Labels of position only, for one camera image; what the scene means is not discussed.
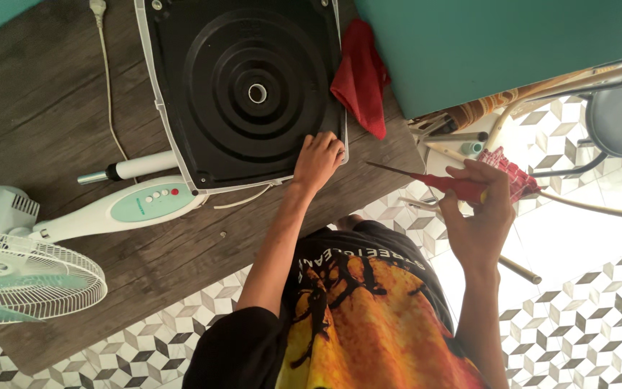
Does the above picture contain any person's right hand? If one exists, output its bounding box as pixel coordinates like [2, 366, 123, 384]
[438, 159, 517, 267]

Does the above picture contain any black and orange shirt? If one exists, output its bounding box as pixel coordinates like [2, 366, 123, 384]
[181, 220, 491, 389]

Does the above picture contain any rolled orange patterned mat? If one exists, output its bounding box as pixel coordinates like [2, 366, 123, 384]
[411, 67, 619, 131]

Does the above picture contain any red cloth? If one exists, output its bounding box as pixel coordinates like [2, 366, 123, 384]
[330, 19, 392, 141]

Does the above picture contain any grey metal stool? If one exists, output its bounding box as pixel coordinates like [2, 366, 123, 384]
[527, 69, 622, 179]

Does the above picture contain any wooden stick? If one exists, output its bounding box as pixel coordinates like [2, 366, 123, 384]
[497, 255, 543, 285]

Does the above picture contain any white fan grille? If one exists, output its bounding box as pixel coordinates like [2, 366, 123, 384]
[0, 229, 109, 328]

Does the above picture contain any cream curved pipe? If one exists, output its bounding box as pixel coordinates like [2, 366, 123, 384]
[483, 55, 622, 153]

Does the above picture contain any red checkered mop with stick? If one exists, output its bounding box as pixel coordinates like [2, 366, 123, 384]
[475, 146, 622, 225]

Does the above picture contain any red handled screwdriver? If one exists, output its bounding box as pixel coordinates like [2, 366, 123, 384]
[365, 161, 490, 205]

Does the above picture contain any person's left hand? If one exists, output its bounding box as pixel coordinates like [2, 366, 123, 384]
[293, 131, 347, 191]

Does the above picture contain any square black fan base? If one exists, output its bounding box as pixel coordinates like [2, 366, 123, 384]
[134, 0, 350, 196]

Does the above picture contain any white fan body with controls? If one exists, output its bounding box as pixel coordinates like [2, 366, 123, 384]
[0, 175, 210, 245]

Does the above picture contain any white power cable with plug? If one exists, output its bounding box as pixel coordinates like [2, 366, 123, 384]
[89, 0, 140, 185]

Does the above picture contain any white tube with chrome end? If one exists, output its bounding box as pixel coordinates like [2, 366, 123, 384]
[77, 150, 180, 185]

